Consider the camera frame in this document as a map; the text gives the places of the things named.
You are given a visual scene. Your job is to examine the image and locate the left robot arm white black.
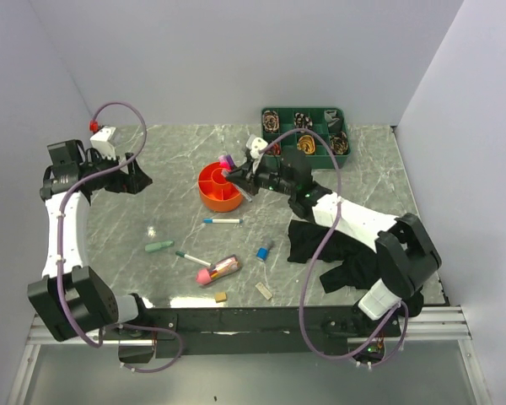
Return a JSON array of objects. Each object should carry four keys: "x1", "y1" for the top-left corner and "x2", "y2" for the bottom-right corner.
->
[{"x1": 27, "y1": 139, "x2": 153, "y2": 342}]

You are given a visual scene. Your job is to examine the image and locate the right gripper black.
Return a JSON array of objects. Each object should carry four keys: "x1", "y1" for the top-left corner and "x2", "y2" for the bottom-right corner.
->
[{"x1": 227, "y1": 156, "x2": 296, "y2": 197}]

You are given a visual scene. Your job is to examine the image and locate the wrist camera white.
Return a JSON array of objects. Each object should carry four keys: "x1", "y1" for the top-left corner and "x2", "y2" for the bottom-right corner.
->
[
  {"x1": 245, "y1": 135, "x2": 268, "y2": 159},
  {"x1": 89, "y1": 120, "x2": 117, "y2": 160}
]

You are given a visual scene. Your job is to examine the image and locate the aluminium rail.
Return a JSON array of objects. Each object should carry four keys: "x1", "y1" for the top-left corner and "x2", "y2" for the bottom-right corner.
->
[{"x1": 25, "y1": 307, "x2": 472, "y2": 345}]

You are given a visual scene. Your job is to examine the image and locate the pink cap black highlighter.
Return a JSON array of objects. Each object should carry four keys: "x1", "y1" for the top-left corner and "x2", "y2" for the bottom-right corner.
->
[{"x1": 219, "y1": 155, "x2": 235, "y2": 170}]

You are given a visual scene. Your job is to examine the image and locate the blue white pen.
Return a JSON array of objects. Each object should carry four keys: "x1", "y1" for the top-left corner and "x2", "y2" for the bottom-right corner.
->
[{"x1": 202, "y1": 219, "x2": 244, "y2": 224}]

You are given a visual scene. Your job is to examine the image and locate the clear pencil case pink cap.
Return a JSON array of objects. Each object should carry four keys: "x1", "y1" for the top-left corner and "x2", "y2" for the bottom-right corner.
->
[{"x1": 196, "y1": 255, "x2": 242, "y2": 286}]

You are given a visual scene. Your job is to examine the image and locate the black base beam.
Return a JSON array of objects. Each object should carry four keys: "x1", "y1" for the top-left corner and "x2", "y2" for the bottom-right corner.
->
[{"x1": 133, "y1": 305, "x2": 380, "y2": 355}]

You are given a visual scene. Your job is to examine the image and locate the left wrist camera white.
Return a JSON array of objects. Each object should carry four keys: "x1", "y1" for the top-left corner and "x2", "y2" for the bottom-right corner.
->
[{"x1": 89, "y1": 120, "x2": 117, "y2": 160}]

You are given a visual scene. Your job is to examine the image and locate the small tan eraser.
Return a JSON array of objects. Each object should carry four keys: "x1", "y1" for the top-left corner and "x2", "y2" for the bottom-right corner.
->
[{"x1": 214, "y1": 292, "x2": 227, "y2": 302}]

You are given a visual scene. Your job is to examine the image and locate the green compartment tray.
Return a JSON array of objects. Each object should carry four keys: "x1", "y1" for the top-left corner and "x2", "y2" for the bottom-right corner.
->
[{"x1": 261, "y1": 107, "x2": 351, "y2": 169}]

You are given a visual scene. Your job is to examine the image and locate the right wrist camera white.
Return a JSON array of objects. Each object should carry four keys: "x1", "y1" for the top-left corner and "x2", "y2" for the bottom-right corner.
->
[{"x1": 245, "y1": 135, "x2": 268, "y2": 159}]

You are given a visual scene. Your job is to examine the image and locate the mint green correction tube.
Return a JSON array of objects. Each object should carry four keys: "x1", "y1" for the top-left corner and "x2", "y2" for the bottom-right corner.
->
[{"x1": 144, "y1": 240, "x2": 175, "y2": 253}]

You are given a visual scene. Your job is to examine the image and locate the black cloth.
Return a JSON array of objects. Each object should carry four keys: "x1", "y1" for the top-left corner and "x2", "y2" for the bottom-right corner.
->
[{"x1": 288, "y1": 213, "x2": 441, "y2": 317}]

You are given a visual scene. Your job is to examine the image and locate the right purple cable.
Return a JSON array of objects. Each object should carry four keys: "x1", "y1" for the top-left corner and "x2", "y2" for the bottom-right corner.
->
[{"x1": 263, "y1": 127, "x2": 409, "y2": 368}]

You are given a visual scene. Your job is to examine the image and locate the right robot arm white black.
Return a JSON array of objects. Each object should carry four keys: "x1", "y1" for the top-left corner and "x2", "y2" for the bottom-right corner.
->
[{"x1": 223, "y1": 149, "x2": 442, "y2": 336}]

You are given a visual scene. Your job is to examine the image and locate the white eraser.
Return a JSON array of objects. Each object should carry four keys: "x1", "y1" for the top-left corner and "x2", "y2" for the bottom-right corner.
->
[{"x1": 256, "y1": 282, "x2": 273, "y2": 300}]

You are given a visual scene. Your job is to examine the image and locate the orange round organizer container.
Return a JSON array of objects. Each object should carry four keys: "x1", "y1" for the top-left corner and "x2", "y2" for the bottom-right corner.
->
[{"x1": 197, "y1": 162, "x2": 243, "y2": 213}]

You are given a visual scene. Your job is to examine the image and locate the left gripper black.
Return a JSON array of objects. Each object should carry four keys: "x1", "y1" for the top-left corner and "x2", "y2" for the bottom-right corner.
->
[{"x1": 80, "y1": 148, "x2": 152, "y2": 194}]

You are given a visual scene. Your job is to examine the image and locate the green cap white pen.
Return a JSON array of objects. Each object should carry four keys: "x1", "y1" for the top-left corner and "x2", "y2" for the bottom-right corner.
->
[{"x1": 175, "y1": 251, "x2": 212, "y2": 267}]

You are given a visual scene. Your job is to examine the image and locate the thin blue pen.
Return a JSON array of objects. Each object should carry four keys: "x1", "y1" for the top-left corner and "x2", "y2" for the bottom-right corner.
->
[{"x1": 222, "y1": 169, "x2": 253, "y2": 203}]

